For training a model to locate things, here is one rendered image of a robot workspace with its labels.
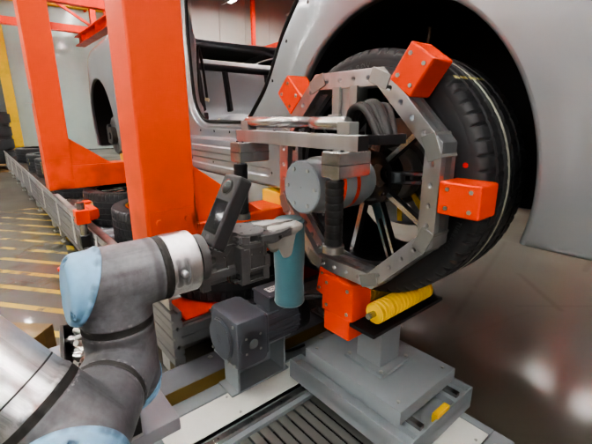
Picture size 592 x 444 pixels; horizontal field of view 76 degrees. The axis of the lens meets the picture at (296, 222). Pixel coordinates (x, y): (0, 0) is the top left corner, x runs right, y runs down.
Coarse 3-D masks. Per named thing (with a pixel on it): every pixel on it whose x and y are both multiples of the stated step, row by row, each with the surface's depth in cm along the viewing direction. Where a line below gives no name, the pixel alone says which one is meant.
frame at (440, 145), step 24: (336, 72) 95; (360, 72) 89; (384, 72) 84; (312, 96) 102; (408, 96) 81; (408, 120) 81; (432, 120) 82; (432, 144) 78; (456, 144) 80; (432, 168) 79; (432, 192) 80; (432, 216) 81; (312, 240) 114; (432, 240) 82; (336, 264) 107; (360, 264) 105; (384, 264) 93; (408, 264) 89
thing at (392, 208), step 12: (396, 120) 112; (408, 132) 110; (396, 144) 114; (420, 144) 108; (408, 156) 107; (420, 156) 108; (408, 168) 107; (420, 168) 109; (408, 192) 110; (420, 192) 110; (408, 204) 114; (396, 216) 118
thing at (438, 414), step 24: (312, 384) 129; (336, 384) 127; (456, 384) 127; (336, 408) 121; (360, 408) 117; (432, 408) 117; (456, 408) 117; (360, 432) 114; (384, 432) 106; (408, 432) 107; (432, 432) 109
